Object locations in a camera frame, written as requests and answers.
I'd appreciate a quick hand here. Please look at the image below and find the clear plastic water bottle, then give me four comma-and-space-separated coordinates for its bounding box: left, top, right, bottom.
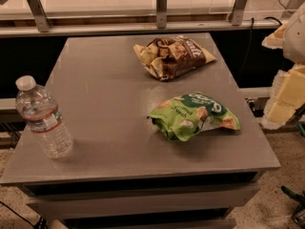
15, 75, 73, 158

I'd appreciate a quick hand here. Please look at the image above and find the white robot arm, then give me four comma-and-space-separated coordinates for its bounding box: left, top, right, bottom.
261, 3, 305, 130

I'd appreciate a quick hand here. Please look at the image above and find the black cable on floor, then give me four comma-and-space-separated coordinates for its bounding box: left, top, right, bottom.
0, 199, 49, 229

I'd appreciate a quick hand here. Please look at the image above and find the green rice chip bag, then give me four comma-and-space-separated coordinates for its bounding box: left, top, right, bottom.
148, 92, 241, 141

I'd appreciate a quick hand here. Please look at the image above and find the middle metal bracket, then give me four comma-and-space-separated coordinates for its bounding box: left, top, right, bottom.
156, 0, 167, 29

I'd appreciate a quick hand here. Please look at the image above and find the black cable behind table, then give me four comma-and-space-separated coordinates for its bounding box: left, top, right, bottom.
239, 15, 284, 81

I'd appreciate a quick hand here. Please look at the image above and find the metal bracket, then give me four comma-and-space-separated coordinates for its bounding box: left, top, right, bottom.
229, 0, 248, 26
156, 0, 167, 29
26, 0, 51, 32

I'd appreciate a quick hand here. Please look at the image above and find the right metal bracket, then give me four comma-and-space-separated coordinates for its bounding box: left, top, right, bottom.
229, 0, 248, 26

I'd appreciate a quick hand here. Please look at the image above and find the left metal bracket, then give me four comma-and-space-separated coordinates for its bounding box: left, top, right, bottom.
26, 0, 51, 32

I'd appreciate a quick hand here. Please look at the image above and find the metal rail shelf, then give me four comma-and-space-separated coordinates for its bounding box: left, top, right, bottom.
0, 10, 286, 38

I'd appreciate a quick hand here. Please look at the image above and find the green tool on floor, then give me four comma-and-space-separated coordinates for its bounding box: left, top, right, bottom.
281, 186, 305, 229

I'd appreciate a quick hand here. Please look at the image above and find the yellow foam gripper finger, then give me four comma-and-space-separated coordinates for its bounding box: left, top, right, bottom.
261, 24, 287, 50
261, 64, 305, 130

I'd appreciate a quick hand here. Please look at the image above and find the grey table drawer unit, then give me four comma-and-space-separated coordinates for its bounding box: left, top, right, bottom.
1, 35, 279, 229

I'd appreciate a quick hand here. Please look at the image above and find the brown chip bag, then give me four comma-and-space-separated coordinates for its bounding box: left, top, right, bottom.
133, 35, 215, 81

